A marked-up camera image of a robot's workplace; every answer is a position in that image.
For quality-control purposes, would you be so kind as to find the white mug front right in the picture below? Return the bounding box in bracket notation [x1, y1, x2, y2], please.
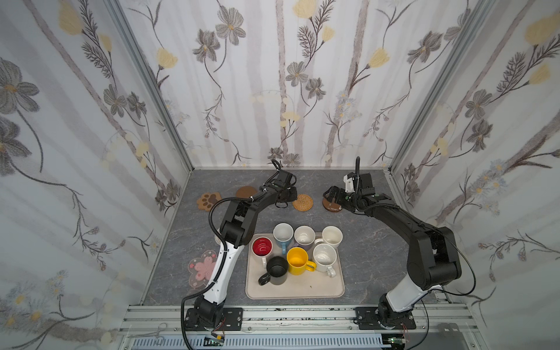
[312, 244, 338, 278]

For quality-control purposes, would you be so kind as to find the light blue mug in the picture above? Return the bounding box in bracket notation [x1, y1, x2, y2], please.
[273, 223, 294, 255]

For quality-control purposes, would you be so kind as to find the woven rattan round coaster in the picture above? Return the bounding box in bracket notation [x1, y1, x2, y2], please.
[293, 194, 314, 212]

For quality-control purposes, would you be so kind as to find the black mug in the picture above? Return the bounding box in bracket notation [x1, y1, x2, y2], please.
[258, 256, 289, 286]

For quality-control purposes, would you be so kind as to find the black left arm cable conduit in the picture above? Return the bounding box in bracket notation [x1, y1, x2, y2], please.
[180, 196, 255, 350]

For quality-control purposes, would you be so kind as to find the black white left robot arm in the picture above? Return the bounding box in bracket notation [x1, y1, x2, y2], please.
[181, 169, 298, 328]

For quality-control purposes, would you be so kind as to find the aluminium corner post left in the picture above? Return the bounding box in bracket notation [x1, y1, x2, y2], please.
[104, 0, 195, 175]

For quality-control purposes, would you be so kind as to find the cork paw print coaster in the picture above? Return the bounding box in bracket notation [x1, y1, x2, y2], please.
[196, 192, 222, 212]

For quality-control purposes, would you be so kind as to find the beige plastic tray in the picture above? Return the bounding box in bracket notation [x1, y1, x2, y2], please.
[245, 233, 345, 300]

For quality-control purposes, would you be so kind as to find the white mug rear right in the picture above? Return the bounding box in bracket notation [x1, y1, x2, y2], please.
[314, 226, 344, 249]

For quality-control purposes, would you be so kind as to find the red inside white mug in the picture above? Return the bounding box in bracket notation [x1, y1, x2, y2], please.
[252, 237, 274, 268]

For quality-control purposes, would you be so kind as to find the white grey small mug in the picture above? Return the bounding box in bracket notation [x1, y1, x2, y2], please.
[294, 225, 316, 250]

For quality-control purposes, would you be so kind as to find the aluminium corner post right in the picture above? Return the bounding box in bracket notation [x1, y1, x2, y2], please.
[388, 1, 494, 174]

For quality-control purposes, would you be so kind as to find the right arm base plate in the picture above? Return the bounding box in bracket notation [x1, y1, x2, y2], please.
[354, 306, 417, 330]

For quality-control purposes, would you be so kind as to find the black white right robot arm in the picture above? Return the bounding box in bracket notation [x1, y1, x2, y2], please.
[323, 172, 462, 329]

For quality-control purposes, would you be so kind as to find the aluminium mounting rail frame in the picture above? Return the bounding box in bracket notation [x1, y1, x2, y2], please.
[118, 303, 488, 349]

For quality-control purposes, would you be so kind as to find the pink flower shaped coaster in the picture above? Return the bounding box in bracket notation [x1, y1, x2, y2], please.
[188, 250, 217, 289]

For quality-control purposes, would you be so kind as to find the aluminium corner post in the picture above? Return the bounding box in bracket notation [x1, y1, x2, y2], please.
[104, 0, 195, 175]
[388, 1, 494, 174]

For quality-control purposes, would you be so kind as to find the brown round wooden coaster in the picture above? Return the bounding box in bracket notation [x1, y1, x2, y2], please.
[236, 185, 258, 198]

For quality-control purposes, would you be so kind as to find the yellow mug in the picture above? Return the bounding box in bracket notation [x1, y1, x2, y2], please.
[287, 247, 316, 276]

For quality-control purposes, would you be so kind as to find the glossy dark brown round coaster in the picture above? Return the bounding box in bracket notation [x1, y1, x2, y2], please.
[322, 198, 342, 213]

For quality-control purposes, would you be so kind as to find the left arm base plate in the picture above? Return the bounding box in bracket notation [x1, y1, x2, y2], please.
[184, 308, 244, 331]

